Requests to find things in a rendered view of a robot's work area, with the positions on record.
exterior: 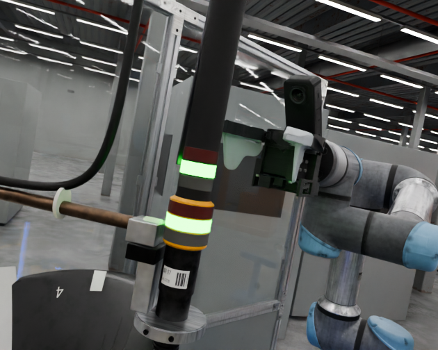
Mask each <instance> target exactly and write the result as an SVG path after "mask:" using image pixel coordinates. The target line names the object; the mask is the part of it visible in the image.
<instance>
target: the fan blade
mask: <svg viewBox="0 0 438 350"><path fill-rule="evenodd" d="M95 270H96V271H106V276H105V279H104V284H103V288H102V291H90V287H91V283H92V278H93V275H94V272H95ZM135 279H136V275H134V274H128V273H123V272H114V271H108V270H98V269H69V270H59V271H52V272H43V273H38V274H32V275H28V276H23V277H20V278H19V279H18V280H17V281H15V282H14V283H13V284H12V350H154V349H153V343H154V341H153V340H151V339H149V338H147V337H145V336H144V335H142V334H141V333H139V332H138V331H137V329H136V328H135V326H134V324H133V321H134V317H135V312H136V311H134V310H131V309H130V307H131V300H132V296H133V288H134V284H135ZM58 283H69V285H68V289H67V296H66V301H61V302H54V303H51V295H52V290H53V284H58Z"/></svg>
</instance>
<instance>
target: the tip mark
mask: <svg viewBox="0 0 438 350"><path fill-rule="evenodd" d="M105 276H106V271H96V270H95V272H94V275H93V278H92V283H91V287H90V291H102V288H103V284H104V279H105Z"/></svg>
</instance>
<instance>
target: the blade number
mask: <svg viewBox="0 0 438 350"><path fill-rule="evenodd" d="M68 285H69V283H58V284H53V290H52V295H51V303H54V302H61V301H66V296H67V289H68Z"/></svg>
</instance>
